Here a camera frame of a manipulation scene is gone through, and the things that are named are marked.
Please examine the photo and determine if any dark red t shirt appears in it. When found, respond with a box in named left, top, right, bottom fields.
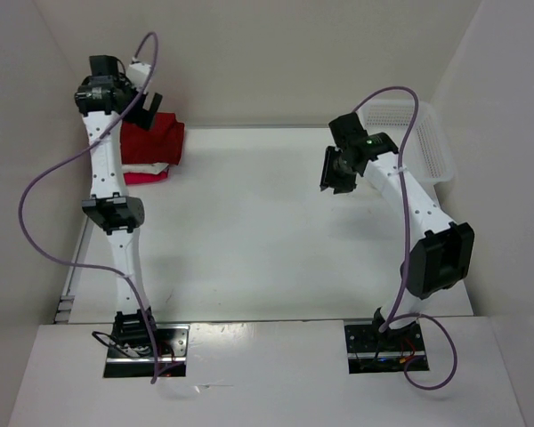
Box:
left=120, top=113, right=185, bottom=165

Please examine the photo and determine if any cream white t shirt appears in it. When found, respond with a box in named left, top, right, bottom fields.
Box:
left=122, top=162, right=170, bottom=175

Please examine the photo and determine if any pink t shirt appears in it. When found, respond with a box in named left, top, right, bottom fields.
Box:
left=124, top=170, right=169, bottom=186

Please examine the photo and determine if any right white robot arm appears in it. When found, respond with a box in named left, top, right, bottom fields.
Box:
left=320, top=112, right=474, bottom=350

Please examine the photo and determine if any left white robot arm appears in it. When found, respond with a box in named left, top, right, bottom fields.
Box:
left=75, top=55, right=162, bottom=359

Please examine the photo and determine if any white plastic laundry basket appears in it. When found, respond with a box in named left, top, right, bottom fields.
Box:
left=358, top=99, right=455, bottom=185

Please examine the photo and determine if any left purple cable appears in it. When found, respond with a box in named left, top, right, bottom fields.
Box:
left=18, top=31, right=179, bottom=384

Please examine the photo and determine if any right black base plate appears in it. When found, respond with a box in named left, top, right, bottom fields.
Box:
left=344, top=321, right=429, bottom=375

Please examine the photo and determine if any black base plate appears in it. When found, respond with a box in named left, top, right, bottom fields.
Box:
left=96, top=325, right=190, bottom=379
left=344, top=321, right=429, bottom=375

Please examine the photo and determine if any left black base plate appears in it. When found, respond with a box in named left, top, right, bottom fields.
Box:
left=96, top=325, right=190, bottom=379

